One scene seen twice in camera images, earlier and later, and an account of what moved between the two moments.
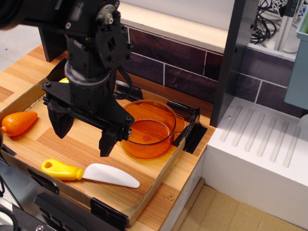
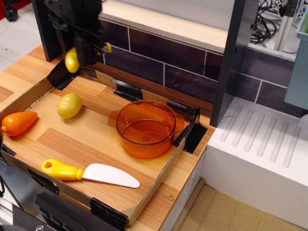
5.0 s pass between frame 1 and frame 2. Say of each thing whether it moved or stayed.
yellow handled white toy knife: stayed
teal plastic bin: stayed
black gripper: moved
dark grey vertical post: stayed
